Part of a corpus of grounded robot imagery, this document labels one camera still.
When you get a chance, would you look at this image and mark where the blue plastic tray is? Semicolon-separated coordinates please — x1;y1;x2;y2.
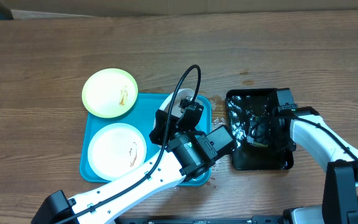
79;93;212;187

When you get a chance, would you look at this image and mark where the green yellow sponge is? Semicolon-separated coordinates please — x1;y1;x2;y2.
249;141;269;147

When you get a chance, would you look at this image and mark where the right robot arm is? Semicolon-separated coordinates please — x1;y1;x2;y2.
248;88;358;224

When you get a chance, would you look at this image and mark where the black plastic tray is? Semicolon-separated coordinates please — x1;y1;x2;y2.
226;88;294;170

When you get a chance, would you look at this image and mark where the white plate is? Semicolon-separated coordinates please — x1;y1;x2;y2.
88;123;147;181
153;88;205;130

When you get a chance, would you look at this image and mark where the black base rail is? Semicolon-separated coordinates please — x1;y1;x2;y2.
115;215;292;224

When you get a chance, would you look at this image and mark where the yellow-green plate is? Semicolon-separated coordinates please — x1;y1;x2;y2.
81;68;139;118

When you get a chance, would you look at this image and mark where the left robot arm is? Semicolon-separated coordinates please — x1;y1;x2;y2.
32;96;235;223

